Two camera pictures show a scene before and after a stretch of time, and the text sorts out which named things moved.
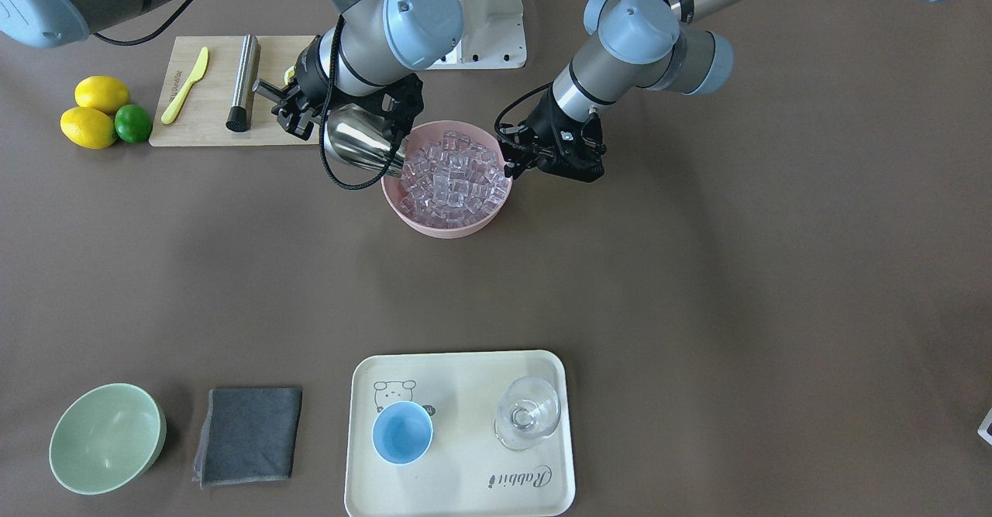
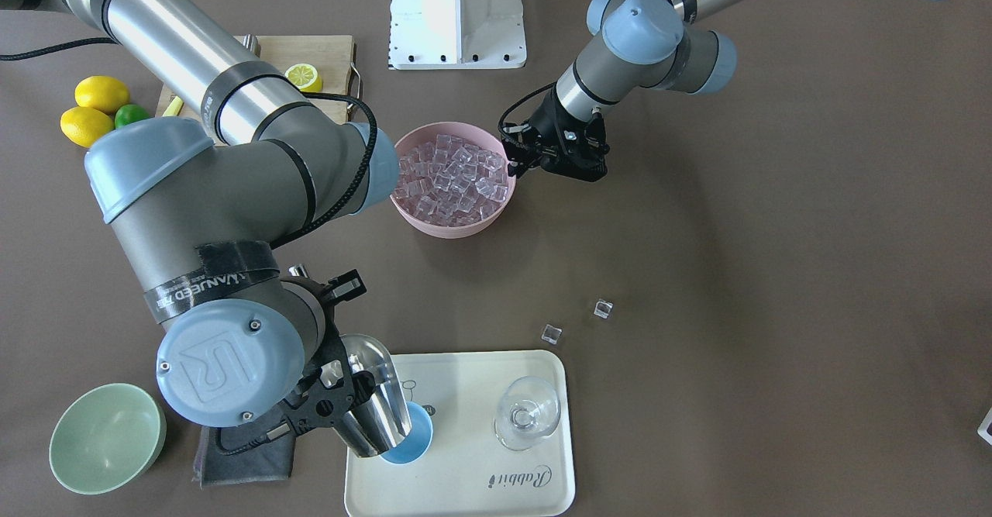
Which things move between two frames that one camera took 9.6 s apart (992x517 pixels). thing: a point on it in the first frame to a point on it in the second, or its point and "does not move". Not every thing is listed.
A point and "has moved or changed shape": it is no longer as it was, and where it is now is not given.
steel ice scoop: (355, 131) has moved or changed shape
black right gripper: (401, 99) to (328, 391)
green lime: (132, 124) does not move
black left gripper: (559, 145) does not move
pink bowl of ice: (454, 180) does not move
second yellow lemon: (88, 128) does not move
